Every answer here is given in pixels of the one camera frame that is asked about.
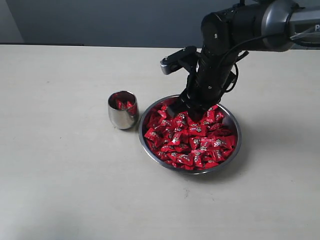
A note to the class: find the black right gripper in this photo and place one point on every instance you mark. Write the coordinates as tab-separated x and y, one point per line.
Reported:
206	85

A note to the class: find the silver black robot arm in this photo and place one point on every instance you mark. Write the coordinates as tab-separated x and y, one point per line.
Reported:
227	37

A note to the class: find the round stainless steel plate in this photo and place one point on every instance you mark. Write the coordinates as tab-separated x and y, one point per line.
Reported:
229	120

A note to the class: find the stainless steel cup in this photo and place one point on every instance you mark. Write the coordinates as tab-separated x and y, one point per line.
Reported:
123	119

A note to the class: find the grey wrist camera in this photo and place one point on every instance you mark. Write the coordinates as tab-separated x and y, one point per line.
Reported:
186	58

